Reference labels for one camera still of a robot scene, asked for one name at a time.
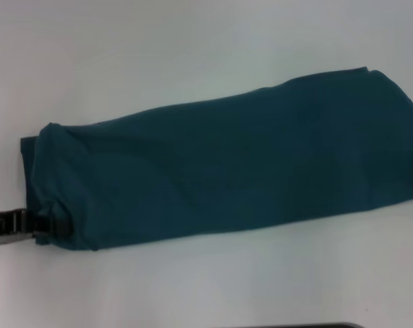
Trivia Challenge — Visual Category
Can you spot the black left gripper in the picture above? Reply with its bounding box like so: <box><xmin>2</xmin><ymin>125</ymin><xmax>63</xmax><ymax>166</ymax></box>
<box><xmin>0</xmin><ymin>208</ymin><xmax>72</xmax><ymax>246</ymax></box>

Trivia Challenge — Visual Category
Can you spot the teal blue printed t-shirt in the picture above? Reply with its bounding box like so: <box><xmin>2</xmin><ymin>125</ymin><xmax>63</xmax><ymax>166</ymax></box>
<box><xmin>20</xmin><ymin>67</ymin><xmax>413</xmax><ymax>253</ymax></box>

